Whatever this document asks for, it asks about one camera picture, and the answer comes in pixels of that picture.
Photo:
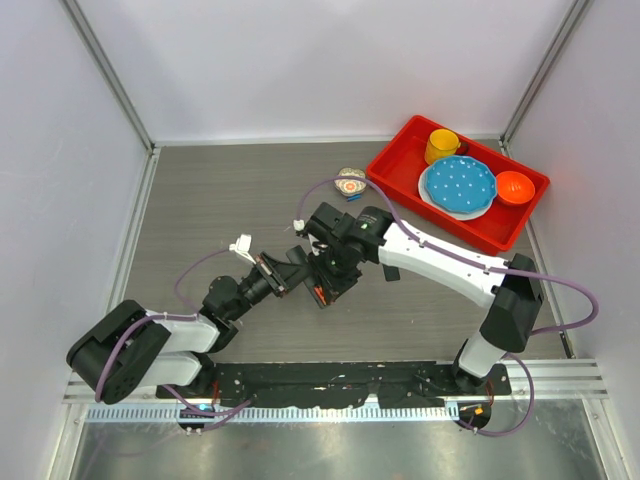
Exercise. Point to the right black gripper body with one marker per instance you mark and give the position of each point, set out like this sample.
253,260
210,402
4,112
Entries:
339,271

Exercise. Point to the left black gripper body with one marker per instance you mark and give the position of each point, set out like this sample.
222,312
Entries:
270,275

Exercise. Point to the black remote control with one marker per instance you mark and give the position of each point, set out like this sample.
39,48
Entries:
297,252

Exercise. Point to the red orange battery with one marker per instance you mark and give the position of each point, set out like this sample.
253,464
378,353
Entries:
320,297

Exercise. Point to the black battery cover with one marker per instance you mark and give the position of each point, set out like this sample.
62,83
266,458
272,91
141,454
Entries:
391,273

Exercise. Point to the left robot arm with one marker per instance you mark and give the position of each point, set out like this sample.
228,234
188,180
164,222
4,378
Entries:
133,347

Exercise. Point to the small patterned bowl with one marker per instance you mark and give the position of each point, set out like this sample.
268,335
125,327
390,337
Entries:
350,182

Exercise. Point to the blue dotted plate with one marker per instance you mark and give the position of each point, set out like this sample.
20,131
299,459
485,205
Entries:
461,184

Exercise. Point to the yellow mug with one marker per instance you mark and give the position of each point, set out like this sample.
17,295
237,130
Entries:
443,143

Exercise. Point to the red plastic tray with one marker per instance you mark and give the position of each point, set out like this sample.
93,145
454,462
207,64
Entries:
396,170

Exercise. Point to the orange bowl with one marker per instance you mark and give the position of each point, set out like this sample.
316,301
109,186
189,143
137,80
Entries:
514,188

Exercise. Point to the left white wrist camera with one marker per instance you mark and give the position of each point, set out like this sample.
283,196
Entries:
241,249

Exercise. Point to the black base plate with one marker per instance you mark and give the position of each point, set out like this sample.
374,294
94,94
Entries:
348,384

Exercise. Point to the white cable duct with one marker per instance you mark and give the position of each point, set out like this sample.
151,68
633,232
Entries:
369,412

